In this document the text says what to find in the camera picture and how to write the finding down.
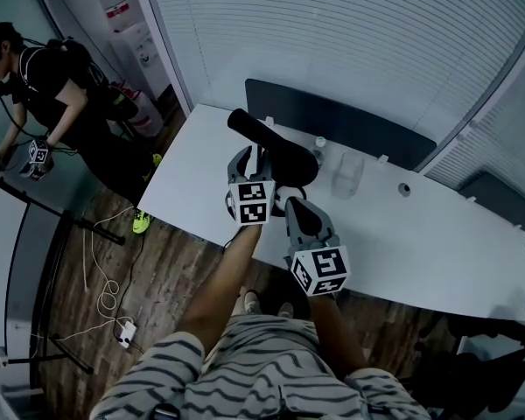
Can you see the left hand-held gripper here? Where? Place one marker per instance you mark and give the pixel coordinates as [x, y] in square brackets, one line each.
[253, 203]

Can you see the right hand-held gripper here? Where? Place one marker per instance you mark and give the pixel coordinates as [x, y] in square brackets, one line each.
[321, 263]

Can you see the person's right forearm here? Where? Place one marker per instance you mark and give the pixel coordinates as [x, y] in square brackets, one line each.
[339, 335]

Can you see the person's left forearm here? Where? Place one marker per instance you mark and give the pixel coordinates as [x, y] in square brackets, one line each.
[227, 278]

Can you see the clear plastic cup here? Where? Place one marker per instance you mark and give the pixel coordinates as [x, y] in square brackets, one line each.
[347, 175]

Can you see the small clear bottle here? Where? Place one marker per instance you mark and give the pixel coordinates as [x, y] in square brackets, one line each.
[319, 149]

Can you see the person's right shoe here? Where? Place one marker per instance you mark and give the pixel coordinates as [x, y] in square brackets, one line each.
[285, 310]

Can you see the person's left shoe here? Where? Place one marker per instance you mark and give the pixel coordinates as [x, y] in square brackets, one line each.
[252, 303]

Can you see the dark desk divider panel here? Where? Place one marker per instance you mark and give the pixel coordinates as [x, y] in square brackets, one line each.
[345, 125]
[503, 195]

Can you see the water jug with red label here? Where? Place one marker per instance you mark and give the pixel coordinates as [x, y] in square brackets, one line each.
[116, 9]
[145, 114]

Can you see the white water dispenser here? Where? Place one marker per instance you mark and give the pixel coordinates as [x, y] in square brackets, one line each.
[142, 55]

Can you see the white window blinds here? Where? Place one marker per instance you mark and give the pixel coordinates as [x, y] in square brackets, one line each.
[332, 33]

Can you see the striped shirt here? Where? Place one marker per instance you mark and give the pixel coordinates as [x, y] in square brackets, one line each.
[262, 366]

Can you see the white power strip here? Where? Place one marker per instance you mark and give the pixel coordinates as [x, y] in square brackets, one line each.
[126, 334]

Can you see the black office chair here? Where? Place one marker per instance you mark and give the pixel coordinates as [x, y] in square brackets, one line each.
[485, 357]

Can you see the white table with black frame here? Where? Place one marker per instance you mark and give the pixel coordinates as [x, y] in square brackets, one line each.
[0, 252]

